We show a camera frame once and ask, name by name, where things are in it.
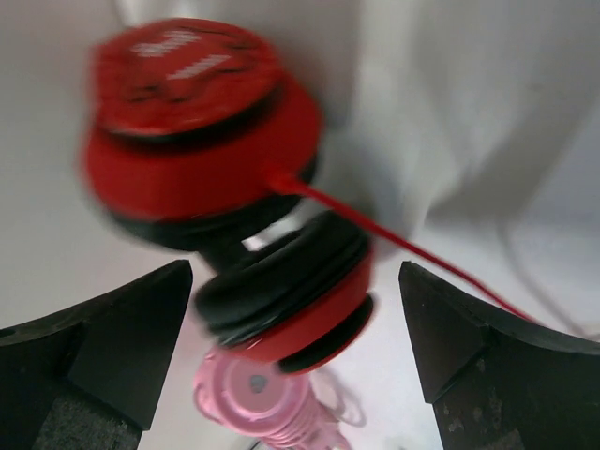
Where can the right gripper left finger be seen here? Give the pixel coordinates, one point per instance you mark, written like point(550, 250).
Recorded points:
point(90, 376)

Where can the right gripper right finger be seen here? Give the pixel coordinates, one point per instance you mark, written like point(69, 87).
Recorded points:
point(496, 381)

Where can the red black headphones with cable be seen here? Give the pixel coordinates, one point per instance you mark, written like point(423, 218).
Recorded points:
point(201, 141)

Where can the pink round headphones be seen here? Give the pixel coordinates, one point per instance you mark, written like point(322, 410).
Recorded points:
point(302, 411)

